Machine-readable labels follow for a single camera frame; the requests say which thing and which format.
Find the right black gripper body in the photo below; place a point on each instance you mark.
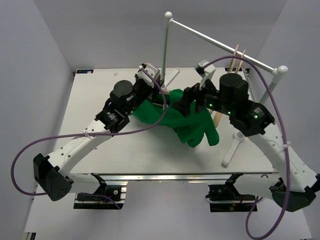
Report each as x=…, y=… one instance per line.
x=208, y=99

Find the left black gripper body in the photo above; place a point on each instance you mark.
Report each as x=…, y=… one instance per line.
x=141, y=92

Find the green t shirt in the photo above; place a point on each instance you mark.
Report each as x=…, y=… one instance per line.
x=190, y=130

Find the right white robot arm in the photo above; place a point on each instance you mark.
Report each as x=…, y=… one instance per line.
x=296, y=184

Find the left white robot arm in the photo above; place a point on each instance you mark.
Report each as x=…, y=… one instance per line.
x=53, y=172

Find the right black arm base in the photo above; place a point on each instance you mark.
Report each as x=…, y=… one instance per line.
x=224, y=198

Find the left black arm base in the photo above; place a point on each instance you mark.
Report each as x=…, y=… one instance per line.
x=108, y=196

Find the white clothes rack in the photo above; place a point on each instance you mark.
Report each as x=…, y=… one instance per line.
x=185, y=51

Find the blue label sticker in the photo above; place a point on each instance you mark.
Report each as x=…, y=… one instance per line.
x=84, y=71

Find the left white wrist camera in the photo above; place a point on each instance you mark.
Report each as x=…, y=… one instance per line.
x=145, y=70

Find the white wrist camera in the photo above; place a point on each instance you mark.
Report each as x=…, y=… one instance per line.
x=206, y=73
x=145, y=70

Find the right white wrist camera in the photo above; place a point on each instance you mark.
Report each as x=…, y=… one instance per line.
x=206, y=73

